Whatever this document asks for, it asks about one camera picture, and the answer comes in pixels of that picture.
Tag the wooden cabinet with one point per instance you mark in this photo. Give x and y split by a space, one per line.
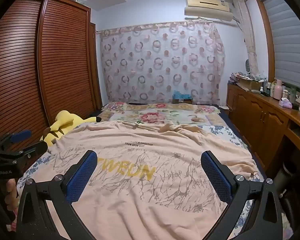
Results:
260 115

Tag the dark bin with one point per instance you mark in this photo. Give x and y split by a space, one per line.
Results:
285 180

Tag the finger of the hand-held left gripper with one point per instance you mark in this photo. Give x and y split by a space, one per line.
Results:
35 147
20 136

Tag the stack of folded cloths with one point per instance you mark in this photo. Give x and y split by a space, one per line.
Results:
240 76

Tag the yellow plush toy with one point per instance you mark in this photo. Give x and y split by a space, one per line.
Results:
65 125

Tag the red floral blanket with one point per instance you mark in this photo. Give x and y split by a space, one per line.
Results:
150 116

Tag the person's left hand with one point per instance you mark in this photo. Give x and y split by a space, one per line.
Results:
8 188

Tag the grey window blind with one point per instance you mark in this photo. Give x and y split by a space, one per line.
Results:
287 42

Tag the pink thermos bottle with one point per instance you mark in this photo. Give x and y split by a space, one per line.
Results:
277 91

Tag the peach printed t-shirt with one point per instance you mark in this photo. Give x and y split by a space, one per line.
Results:
150 197

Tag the cream lace curtain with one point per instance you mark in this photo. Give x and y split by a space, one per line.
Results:
247 30

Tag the cream air conditioner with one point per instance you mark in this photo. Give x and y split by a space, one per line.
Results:
207 10

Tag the small round fan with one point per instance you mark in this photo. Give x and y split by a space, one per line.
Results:
247 65

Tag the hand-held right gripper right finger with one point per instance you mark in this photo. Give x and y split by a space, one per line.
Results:
216 177

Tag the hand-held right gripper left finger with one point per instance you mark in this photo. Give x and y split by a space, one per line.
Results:
81 177

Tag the teal box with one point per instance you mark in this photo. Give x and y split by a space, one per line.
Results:
181 96

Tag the purple tissue pack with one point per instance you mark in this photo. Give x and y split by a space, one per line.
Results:
285 103

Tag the wooden louvered wardrobe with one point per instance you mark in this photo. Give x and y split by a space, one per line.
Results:
60 67

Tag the blue floral bed sheet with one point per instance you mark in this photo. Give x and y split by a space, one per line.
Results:
227 132

